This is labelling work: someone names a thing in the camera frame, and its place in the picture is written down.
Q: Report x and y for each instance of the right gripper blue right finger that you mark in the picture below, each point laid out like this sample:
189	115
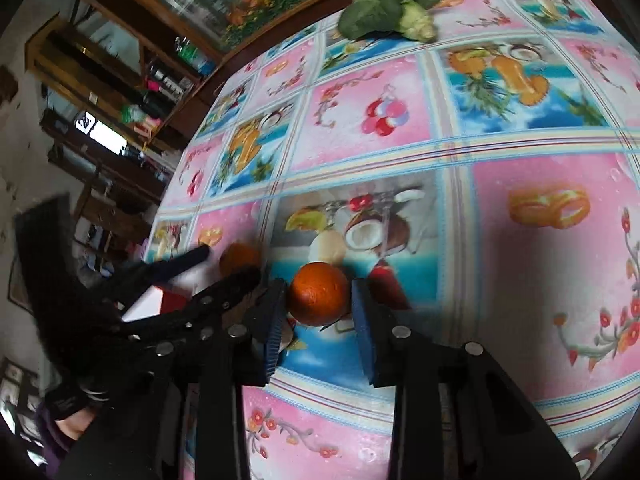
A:
376	343

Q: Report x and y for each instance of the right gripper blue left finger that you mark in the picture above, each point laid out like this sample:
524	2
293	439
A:
267	318

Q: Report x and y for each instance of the red tray white inside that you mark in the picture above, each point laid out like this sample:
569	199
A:
157	300

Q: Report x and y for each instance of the orange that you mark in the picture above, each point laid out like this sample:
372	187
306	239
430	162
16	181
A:
238	256
319	294

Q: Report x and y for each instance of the person's left hand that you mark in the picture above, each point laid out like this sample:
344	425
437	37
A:
76	424

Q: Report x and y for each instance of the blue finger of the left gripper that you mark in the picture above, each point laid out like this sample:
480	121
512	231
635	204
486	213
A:
211	304
145	275

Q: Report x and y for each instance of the green leafy vegetable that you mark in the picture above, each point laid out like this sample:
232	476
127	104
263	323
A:
411	19

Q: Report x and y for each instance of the colourful fruit print tablecloth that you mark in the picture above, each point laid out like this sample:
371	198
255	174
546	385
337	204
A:
488	183

